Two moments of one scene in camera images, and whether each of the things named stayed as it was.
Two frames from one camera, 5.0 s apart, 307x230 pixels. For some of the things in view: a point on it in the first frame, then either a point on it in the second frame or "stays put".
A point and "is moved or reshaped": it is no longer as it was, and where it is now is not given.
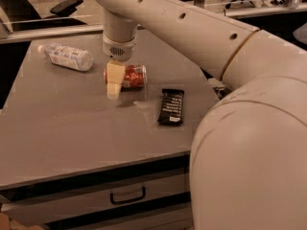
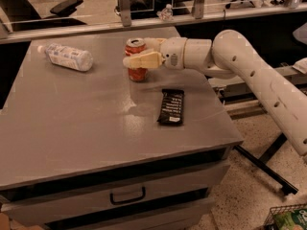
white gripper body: (119, 51) -> (174, 52)
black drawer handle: (128, 200) stays put
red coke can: (135, 78) is moved or reshaped
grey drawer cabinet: (73, 159) stays put
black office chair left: (18, 11) stays put
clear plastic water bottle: (63, 56) stays put
